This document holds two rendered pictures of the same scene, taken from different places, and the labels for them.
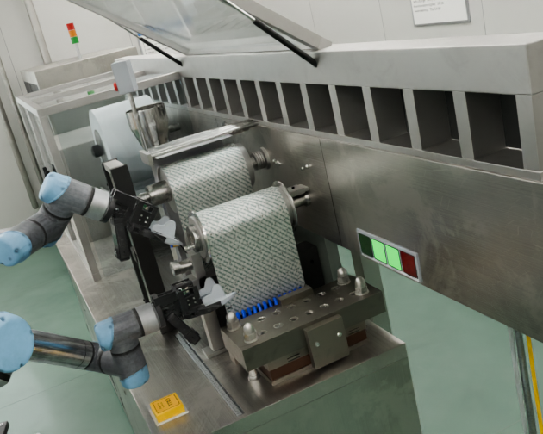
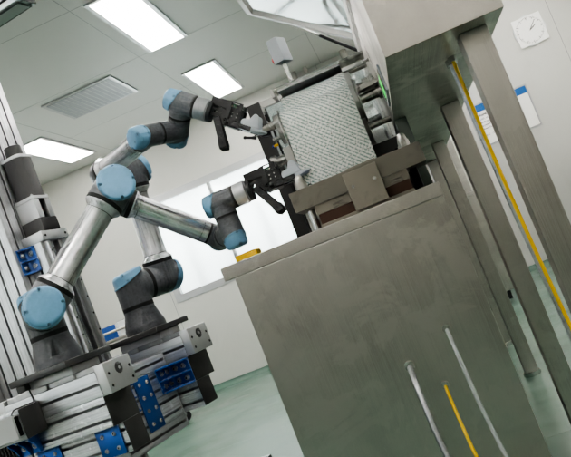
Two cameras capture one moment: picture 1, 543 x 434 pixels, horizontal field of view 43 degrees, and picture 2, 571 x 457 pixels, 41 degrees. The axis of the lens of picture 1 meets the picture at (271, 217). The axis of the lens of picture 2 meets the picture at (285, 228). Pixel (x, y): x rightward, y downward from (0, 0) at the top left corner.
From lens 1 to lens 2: 1.42 m
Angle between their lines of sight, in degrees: 35
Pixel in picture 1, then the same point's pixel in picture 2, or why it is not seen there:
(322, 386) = (355, 219)
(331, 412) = (368, 245)
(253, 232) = (323, 118)
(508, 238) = not seen: outside the picture
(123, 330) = (218, 198)
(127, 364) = (224, 226)
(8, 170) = not seen: hidden behind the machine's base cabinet
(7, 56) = not seen: hidden behind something
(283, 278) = (356, 157)
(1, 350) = (107, 183)
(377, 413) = (420, 250)
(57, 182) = (169, 92)
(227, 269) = (303, 150)
